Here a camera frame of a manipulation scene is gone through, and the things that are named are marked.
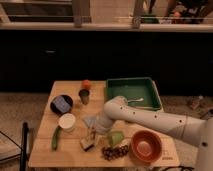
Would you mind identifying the wooden block eraser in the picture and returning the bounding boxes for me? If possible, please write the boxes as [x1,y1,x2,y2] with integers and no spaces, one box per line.
[80,137,95,152]

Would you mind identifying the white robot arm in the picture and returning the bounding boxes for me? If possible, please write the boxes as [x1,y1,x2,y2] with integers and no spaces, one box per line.
[92,96,213,171]

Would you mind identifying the green plastic cup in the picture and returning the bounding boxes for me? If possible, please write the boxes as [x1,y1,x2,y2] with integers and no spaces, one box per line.
[107,131,124,147]

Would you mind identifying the metal cup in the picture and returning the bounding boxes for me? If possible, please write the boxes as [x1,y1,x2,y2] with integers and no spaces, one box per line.
[78,89,90,105]

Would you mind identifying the wooden table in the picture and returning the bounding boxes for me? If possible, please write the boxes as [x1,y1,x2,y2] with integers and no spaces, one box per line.
[28,80,181,168]

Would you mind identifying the blue triangular cloth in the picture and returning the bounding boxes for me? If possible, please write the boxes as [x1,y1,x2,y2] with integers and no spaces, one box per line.
[83,116,96,128]

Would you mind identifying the bunch of purple grapes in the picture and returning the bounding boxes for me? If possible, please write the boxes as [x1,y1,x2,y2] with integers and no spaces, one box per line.
[102,145,129,161]

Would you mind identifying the white round container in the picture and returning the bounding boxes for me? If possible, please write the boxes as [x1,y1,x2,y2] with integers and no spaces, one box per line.
[58,113,76,132]

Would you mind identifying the green cucumber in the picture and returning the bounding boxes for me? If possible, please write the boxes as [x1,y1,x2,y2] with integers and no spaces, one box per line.
[51,126,61,151]

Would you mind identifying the black bowl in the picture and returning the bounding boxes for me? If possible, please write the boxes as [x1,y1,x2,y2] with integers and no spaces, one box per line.
[50,95,73,115]

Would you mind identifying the blue sponge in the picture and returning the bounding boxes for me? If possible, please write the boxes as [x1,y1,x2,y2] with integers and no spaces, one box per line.
[53,97,70,113]

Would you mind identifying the orange ball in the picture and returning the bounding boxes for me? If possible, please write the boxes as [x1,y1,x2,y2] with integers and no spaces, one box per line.
[82,80,91,90]

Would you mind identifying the orange bowl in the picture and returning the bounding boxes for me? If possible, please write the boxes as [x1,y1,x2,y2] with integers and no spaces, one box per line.
[131,130,162,163]

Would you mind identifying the silver fork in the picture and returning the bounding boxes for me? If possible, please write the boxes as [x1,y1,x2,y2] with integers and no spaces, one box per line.
[127,98,144,103]

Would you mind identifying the green tray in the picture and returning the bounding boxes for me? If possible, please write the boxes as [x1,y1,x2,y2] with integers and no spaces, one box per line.
[105,77,162,111]

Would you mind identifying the black pole stand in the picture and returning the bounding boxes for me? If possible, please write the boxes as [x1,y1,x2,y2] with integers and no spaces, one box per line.
[19,122,29,171]

